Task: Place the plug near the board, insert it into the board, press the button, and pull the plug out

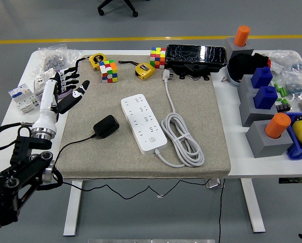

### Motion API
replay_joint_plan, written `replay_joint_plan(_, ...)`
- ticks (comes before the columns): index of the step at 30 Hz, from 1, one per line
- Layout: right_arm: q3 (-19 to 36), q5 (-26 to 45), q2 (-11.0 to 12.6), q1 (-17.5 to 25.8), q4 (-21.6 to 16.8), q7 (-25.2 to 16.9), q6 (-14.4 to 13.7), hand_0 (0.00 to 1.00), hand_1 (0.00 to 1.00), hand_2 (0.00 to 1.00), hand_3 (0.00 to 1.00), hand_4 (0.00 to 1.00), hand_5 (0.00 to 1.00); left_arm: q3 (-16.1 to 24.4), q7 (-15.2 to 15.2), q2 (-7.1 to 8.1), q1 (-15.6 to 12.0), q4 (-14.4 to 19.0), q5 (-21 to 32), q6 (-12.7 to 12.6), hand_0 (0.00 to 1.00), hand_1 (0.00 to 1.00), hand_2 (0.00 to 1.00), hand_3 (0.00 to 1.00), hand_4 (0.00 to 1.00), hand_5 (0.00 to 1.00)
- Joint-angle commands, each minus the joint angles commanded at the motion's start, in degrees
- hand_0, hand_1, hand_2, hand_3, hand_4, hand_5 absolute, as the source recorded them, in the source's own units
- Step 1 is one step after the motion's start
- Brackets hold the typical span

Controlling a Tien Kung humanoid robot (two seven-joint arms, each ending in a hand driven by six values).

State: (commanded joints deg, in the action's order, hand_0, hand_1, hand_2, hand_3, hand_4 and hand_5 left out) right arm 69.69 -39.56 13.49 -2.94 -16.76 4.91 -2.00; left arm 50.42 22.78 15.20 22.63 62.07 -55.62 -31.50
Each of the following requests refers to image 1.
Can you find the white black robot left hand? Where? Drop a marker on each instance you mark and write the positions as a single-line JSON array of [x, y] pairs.
[[48, 101]]

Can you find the black plug adapter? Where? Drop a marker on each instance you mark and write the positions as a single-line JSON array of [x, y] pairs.
[[106, 126]]

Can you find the white power strip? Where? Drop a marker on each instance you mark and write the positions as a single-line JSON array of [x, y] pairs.
[[143, 124]]

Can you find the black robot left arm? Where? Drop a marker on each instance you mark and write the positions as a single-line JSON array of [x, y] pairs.
[[19, 172]]

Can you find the white blue circuit breaker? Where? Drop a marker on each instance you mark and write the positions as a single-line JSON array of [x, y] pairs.
[[21, 98]]

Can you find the clear bag of metal nuts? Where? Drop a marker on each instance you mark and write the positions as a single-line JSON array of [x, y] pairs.
[[53, 60]]

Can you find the white table leg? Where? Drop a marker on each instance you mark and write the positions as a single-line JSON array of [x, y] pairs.
[[72, 215], [254, 210]]

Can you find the black table control panel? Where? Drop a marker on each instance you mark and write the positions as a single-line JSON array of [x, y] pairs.
[[295, 180]]

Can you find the yellow tape measure round label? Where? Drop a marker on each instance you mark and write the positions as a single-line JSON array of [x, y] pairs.
[[97, 59]]

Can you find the colourful puzzle cube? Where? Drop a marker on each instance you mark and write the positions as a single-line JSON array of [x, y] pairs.
[[157, 58], [109, 72]]

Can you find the blue storage bin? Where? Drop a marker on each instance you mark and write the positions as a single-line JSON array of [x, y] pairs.
[[297, 152]]

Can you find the yellow tape measure black window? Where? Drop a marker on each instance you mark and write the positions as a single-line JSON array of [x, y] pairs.
[[144, 71]]

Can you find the grey block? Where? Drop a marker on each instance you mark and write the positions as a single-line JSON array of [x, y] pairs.
[[249, 111], [230, 45], [244, 86], [262, 144]]

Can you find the orange cylinder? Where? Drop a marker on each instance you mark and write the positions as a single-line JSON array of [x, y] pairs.
[[242, 35], [277, 125]]

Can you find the black office chair base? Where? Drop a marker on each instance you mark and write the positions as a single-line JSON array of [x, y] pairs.
[[134, 13]]

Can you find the small black components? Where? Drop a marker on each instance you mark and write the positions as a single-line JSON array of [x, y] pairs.
[[283, 106]]

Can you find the grey-brown mat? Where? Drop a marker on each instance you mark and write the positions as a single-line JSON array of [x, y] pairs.
[[191, 101]]

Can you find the blue block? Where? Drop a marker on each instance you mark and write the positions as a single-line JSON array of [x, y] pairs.
[[265, 97], [261, 77]]

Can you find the black glossy device box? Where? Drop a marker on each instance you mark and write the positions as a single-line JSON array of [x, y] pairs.
[[191, 54]]

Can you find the red block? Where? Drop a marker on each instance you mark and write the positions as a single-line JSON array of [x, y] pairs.
[[268, 62]]

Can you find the black cloth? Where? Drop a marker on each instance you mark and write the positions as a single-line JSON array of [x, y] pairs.
[[241, 65]]

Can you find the white wall socket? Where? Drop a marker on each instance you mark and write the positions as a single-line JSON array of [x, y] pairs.
[[40, 81]]

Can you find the metal bracket under table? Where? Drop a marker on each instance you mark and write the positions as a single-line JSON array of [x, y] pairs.
[[214, 183]]

